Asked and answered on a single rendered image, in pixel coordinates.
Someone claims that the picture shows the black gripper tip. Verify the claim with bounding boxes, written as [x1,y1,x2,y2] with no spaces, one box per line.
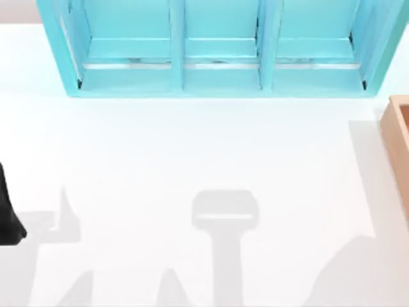
[0,162,28,247]

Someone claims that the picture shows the light blue rack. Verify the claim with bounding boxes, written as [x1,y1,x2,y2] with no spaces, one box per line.
[35,0,409,98]

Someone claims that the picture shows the salmon-coloured shallow box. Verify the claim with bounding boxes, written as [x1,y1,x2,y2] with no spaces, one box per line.
[379,94,409,240]

